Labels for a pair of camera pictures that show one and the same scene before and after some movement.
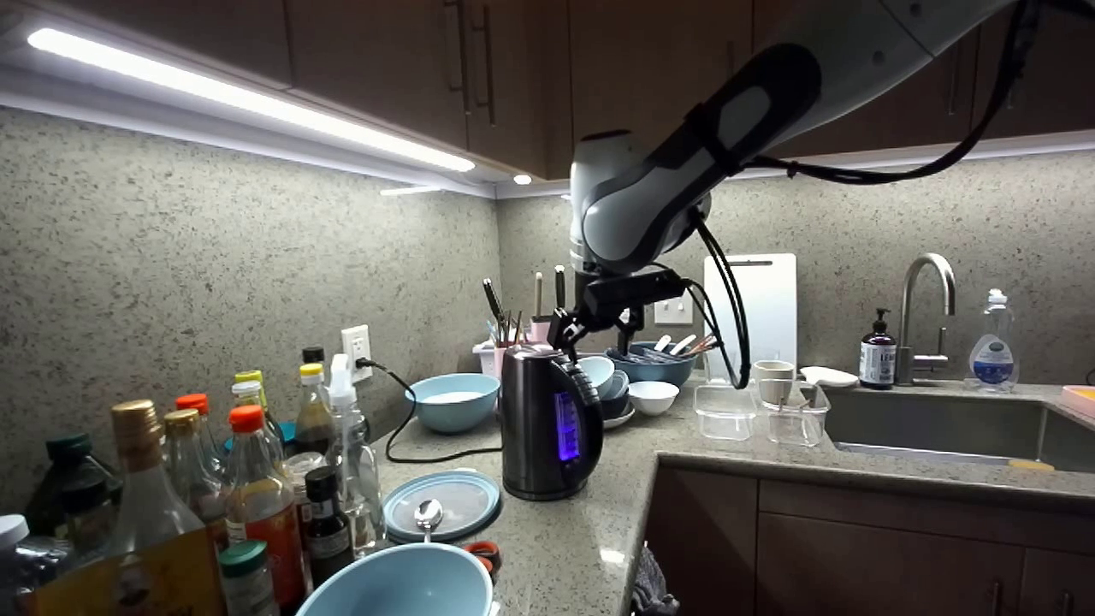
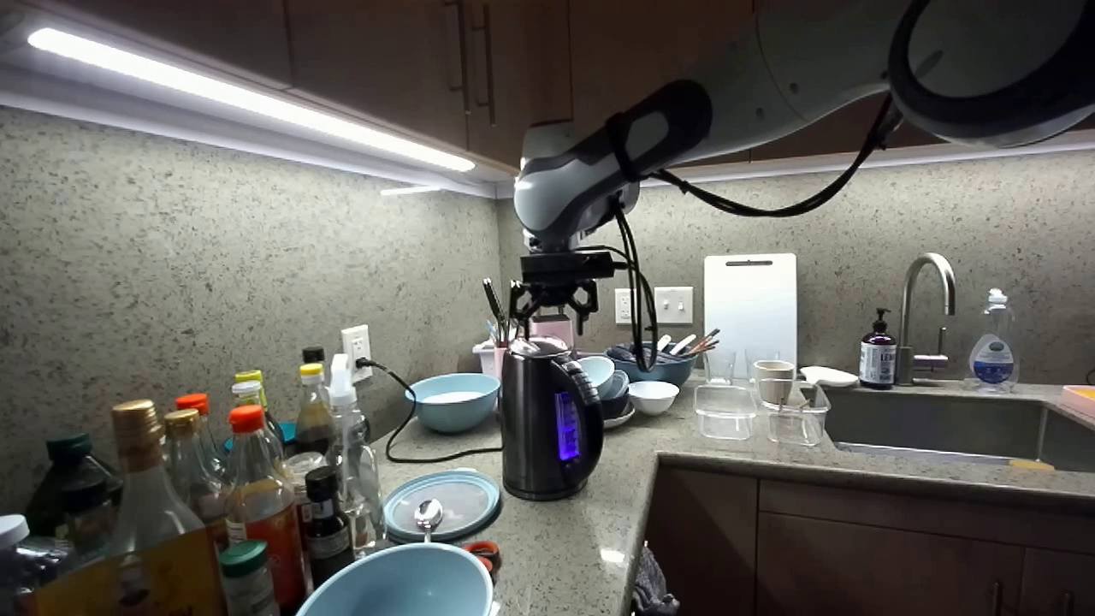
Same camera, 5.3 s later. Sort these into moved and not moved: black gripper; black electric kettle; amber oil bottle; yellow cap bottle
Moved: black gripper
Not moved: black electric kettle; amber oil bottle; yellow cap bottle
